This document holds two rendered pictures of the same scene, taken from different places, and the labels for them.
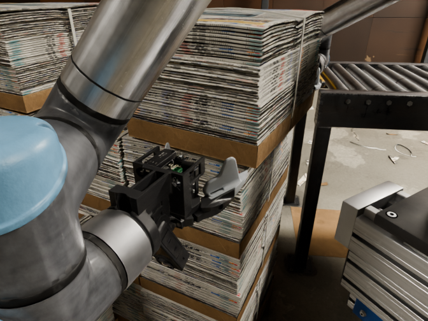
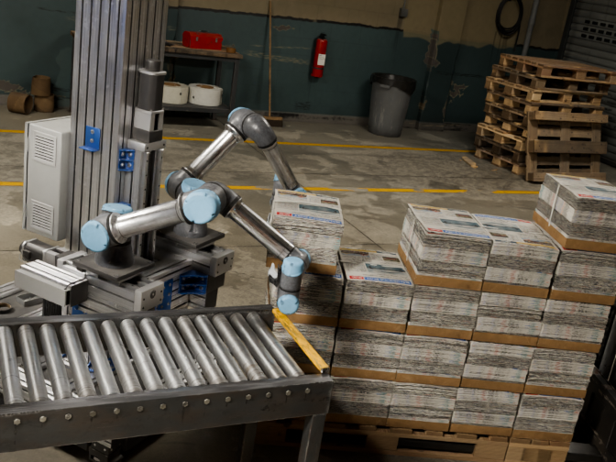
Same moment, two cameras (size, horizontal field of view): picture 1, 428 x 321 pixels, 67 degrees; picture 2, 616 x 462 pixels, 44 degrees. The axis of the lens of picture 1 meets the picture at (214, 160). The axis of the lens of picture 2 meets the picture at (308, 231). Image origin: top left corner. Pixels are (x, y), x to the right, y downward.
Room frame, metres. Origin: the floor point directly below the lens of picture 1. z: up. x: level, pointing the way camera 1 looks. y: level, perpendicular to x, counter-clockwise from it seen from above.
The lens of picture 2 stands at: (3.30, -1.73, 2.02)
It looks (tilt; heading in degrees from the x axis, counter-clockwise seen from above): 19 degrees down; 146
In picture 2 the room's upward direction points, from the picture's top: 9 degrees clockwise
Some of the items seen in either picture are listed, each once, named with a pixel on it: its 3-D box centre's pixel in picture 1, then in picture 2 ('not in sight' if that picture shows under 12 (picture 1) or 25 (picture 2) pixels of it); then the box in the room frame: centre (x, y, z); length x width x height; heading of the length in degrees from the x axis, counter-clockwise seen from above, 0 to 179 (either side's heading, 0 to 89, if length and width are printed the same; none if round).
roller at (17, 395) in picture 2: not in sight; (8, 368); (1.22, -1.32, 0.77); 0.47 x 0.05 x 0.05; 173
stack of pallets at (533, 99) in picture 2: not in sight; (543, 115); (-3.26, 5.79, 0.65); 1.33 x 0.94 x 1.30; 87
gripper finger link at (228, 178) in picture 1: (228, 175); not in sight; (0.39, -0.02, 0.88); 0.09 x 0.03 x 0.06; 127
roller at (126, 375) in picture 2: not in sight; (120, 359); (1.26, -0.99, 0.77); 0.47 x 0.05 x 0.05; 173
